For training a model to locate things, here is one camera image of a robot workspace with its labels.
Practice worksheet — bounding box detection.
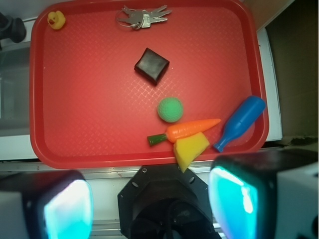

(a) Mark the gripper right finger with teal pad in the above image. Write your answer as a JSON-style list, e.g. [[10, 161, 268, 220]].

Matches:
[[208, 149, 319, 239]]

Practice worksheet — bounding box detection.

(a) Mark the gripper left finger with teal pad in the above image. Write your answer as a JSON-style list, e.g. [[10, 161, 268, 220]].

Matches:
[[0, 170, 94, 239]]

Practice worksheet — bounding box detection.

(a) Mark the blue plastic bottle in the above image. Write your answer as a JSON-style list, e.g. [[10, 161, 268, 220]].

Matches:
[[213, 96, 266, 152]]

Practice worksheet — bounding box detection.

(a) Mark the yellow cheese wedge toy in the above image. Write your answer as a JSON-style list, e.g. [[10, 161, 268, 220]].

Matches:
[[173, 132, 210, 173]]

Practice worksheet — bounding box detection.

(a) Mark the orange toy carrot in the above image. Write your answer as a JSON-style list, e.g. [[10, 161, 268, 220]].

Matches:
[[147, 119, 221, 146]]

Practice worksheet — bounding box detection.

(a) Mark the green golf ball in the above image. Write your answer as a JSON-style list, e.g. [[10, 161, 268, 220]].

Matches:
[[157, 97, 184, 123]]

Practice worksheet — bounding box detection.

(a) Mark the red plastic tray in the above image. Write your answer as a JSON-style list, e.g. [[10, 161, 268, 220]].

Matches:
[[30, 0, 266, 169]]

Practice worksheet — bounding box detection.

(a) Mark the black square block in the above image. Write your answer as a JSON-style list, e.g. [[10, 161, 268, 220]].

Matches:
[[134, 48, 170, 86]]

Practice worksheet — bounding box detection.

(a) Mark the black knob object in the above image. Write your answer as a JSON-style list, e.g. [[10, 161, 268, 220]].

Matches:
[[0, 13, 26, 43]]

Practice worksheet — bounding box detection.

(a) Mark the yellow rubber duck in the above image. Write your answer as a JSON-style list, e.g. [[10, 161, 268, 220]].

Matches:
[[47, 10, 66, 30]]

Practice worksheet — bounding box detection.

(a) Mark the silver key bunch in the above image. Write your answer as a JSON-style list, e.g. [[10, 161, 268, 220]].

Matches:
[[115, 5, 172, 30]]

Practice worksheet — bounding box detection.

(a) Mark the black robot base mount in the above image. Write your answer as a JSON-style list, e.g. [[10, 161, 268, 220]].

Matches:
[[118, 164, 221, 239]]

